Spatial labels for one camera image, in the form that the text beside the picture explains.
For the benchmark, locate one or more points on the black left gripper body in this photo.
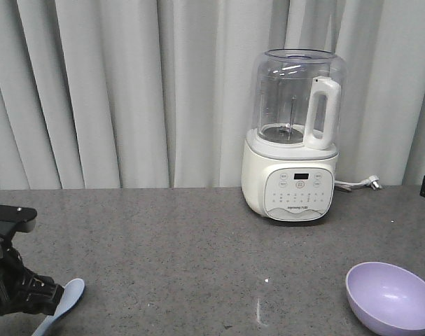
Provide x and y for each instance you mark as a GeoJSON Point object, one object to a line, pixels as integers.
{"type": "Point", "coordinates": [14, 279]}

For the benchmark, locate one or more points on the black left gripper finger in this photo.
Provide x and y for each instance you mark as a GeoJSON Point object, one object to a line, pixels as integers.
{"type": "Point", "coordinates": [44, 295]}

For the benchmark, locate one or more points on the light blue plastic spoon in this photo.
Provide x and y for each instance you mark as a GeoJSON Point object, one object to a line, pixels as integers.
{"type": "Point", "coordinates": [73, 291]}

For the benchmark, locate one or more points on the purple plastic bowl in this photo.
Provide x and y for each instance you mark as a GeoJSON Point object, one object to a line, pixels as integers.
{"type": "Point", "coordinates": [387, 299]}

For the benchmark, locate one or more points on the grey pleated curtain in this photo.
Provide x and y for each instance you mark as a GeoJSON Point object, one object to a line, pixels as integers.
{"type": "Point", "coordinates": [146, 94]}

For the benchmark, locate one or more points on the white blender with clear jar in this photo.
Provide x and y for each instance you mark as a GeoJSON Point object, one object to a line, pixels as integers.
{"type": "Point", "coordinates": [290, 149]}

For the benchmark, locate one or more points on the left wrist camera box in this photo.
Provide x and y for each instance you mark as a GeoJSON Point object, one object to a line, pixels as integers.
{"type": "Point", "coordinates": [16, 219]}

